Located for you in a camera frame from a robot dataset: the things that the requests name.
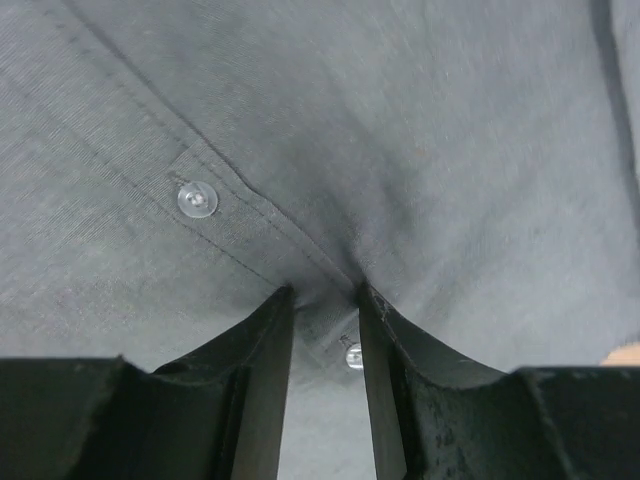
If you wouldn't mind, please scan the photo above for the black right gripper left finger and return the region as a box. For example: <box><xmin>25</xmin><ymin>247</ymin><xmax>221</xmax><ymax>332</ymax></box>
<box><xmin>1</xmin><ymin>286</ymin><xmax>294</xmax><ymax>479</ymax></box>

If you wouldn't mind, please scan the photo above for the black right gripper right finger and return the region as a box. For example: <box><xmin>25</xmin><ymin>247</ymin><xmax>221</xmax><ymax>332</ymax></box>
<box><xmin>357</xmin><ymin>285</ymin><xmax>639</xmax><ymax>479</ymax></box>

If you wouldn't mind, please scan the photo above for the grey button-up shirt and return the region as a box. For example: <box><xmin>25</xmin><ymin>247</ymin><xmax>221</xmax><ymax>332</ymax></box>
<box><xmin>1</xmin><ymin>1</ymin><xmax>639</xmax><ymax>479</ymax></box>

